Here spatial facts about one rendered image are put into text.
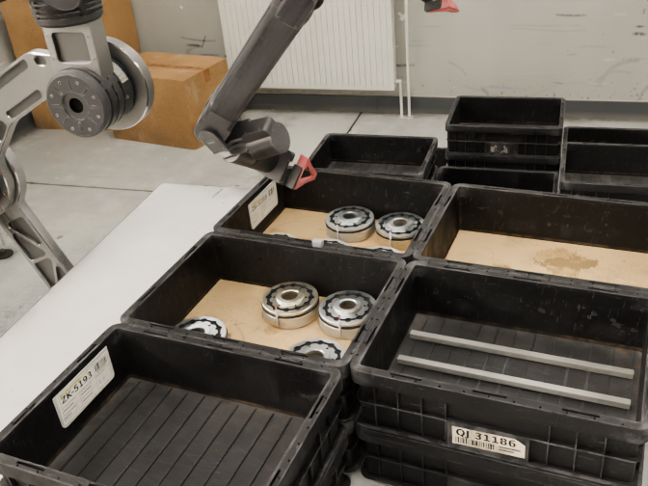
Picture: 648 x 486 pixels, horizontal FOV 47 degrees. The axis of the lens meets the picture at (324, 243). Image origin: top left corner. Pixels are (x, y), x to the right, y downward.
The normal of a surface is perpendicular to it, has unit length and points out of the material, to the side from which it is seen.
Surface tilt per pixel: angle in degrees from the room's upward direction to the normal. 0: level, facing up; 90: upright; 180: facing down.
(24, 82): 90
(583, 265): 0
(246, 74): 110
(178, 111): 90
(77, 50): 90
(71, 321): 0
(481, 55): 90
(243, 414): 0
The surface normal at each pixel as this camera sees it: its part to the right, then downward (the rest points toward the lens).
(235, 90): -0.29, 0.77
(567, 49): -0.29, 0.51
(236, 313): -0.08, -0.86
